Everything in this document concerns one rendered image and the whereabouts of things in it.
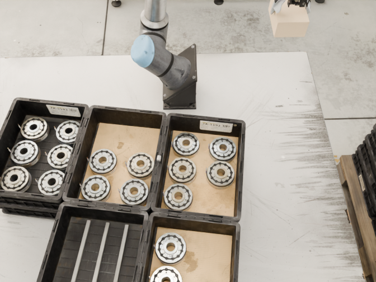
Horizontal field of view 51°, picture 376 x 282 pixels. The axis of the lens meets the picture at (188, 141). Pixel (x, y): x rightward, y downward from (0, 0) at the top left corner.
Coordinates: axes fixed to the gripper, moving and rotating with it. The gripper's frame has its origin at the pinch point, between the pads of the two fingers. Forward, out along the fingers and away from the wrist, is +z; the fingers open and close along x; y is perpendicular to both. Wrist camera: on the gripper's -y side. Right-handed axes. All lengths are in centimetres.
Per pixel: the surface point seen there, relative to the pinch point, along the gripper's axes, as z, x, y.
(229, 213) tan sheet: 26, -27, 72
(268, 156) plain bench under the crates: 40, -7, 43
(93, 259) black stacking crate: 27, -74, 86
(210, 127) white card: 22, -32, 39
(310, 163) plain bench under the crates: 40, 11, 46
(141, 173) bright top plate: 24, -58, 56
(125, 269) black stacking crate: 27, -63, 90
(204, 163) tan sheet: 27, -35, 51
